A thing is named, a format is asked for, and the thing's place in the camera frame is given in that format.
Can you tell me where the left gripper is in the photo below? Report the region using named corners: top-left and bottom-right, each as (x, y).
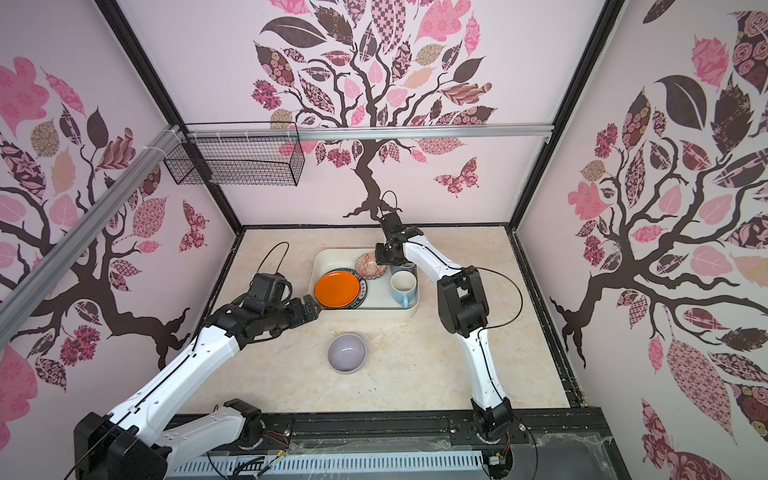
top-left (264, 294), bottom-right (321, 336)

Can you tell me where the orange patterned bowl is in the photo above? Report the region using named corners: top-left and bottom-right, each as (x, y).
top-left (354, 252), bottom-right (388, 280)

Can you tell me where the light blue ceramic mug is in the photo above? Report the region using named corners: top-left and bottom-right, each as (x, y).
top-left (390, 270), bottom-right (418, 309)

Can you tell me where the orange round plate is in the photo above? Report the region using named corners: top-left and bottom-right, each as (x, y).
top-left (313, 270), bottom-right (362, 309)

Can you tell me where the lavender ceramic bowl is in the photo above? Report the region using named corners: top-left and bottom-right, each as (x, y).
top-left (326, 333), bottom-right (367, 374)

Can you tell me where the black round plate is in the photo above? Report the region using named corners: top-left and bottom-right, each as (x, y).
top-left (336, 269), bottom-right (367, 309)

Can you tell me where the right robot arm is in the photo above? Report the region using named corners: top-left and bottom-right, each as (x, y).
top-left (375, 212), bottom-right (514, 442)

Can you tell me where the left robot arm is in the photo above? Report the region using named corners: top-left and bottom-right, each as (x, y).
top-left (67, 273), bottom-right (321, 479)

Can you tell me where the white plastic bin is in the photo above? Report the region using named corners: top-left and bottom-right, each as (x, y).
top-left (308, 248), bottom-right (420, 319)

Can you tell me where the black wire basket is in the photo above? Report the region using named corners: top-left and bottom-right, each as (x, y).
top-left (164, 120), bottom-right (305, 187)

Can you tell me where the aluminium rail back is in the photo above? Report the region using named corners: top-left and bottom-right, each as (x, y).
top-left (185, 123), bottom-right (554, 142)

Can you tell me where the aluminium rail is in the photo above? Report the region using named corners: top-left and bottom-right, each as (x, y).
top-left (1, 125), bottom-right (184, 346)
top-left (185, 123), bottom-right (554, 142)

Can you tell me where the white vented cable duct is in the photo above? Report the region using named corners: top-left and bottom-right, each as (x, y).
top-left (168, 451), bottom-right (487, 479)

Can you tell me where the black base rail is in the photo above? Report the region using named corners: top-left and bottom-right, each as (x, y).
top-left (170, 408), bottom-right (629, 479)

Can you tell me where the aluminium rail left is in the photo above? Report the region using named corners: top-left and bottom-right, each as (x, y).
top-left (1, 125), bottom-right (184, 346)

